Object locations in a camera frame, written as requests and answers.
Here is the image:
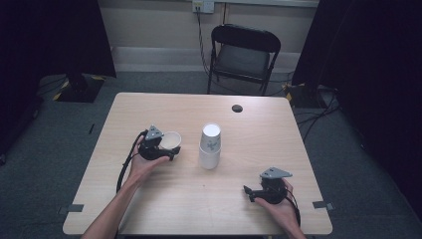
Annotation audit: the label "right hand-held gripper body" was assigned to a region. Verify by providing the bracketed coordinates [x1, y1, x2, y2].
[258, 166, 294, 206]

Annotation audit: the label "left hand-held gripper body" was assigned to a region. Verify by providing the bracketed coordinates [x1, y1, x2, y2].
[136, 124, 175, 162]

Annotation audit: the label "person's left hand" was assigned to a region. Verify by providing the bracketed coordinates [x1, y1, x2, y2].
[126, 134, 171, 185]

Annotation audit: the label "person's right hand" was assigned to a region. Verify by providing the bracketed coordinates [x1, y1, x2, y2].
[254, 178, 301, 231]

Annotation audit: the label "white paper cup grey print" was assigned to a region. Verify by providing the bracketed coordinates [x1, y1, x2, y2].
[199, 122, 222, 154]

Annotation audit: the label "grey tape tab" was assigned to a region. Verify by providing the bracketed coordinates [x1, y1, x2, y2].
[58, 203, 86, 216]
[312, 200, 335, 212]

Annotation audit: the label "black stand base yellow tape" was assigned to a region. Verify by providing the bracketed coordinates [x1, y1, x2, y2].
[282, 81, 327, 110]
[51, 73, 106, 104]

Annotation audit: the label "black folding chair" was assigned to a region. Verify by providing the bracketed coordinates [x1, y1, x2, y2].
[206, 23, 283, 98]

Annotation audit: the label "black curtain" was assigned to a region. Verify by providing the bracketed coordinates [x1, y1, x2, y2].
[0, 0, 117, 157]
[291, 0, 422, 220]

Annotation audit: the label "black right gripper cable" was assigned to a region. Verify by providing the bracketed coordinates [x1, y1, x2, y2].
[284, 193, 303, 227]

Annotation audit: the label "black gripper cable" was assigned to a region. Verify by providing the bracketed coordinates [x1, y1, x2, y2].
[115, 129, 149, 194]
[284, 193, 303, 227]

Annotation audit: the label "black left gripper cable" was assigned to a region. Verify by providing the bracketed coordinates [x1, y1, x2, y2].
[115, 129, 149, 194]

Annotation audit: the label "black floor cables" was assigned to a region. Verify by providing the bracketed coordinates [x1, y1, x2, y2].
[293, 87, 342, 142]

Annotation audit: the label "black wall socket cable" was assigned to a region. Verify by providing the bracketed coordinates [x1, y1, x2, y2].
[196, 5, 213, 78]

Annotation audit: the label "white wall socket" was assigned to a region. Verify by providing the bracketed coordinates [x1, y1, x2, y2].
[191, 0, 216, 15]

